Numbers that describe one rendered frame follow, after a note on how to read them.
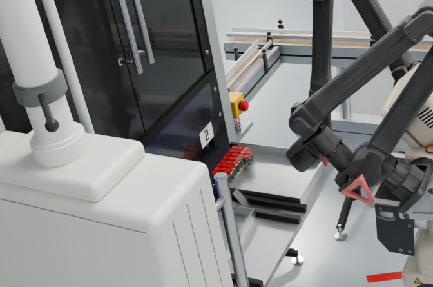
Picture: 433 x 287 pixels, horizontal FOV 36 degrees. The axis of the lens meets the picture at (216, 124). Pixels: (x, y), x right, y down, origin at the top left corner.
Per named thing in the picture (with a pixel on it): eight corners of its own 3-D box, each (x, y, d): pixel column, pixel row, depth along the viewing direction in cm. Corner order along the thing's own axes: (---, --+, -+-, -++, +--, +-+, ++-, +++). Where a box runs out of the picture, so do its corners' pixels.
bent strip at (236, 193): (234, 208, 214) (232, 193, 211) (238, 202, 216) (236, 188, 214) (276, 215, 208) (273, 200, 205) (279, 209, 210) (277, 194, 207)
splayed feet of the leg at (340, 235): (330, 239, 326) (328, 217, 319) (361, 180, 362) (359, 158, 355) (346, 242, 322) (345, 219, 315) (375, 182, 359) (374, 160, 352)
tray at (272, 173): (205, 191, 225) (203, 183, 223) (238, 149, 244) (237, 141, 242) (301, 207, 209) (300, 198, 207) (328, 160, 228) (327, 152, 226)
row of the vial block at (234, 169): (223, 186, 225) (221, 175, 223) (246, 157, 239) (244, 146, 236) (230, 187, 224) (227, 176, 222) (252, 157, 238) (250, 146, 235)
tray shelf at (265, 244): (113, 267, 203) (111, 262, 202) (217, 144, 254) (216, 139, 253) (258, 303, 180) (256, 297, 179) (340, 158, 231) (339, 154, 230)
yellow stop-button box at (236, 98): (220, 117, 251) (217, 100, 247) (229, 107, 256) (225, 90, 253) (238, 118, 247) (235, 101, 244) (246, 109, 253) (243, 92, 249)
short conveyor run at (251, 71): (217, 145, 256) (209, 109, 249) (182, 140, 264) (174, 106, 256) (284, 64, 307) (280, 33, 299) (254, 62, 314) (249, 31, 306)
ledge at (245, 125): (206, 139, 258) (205, 135, 257) (221, 122, 268) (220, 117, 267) (238, 143, 252) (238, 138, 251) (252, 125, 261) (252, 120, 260)
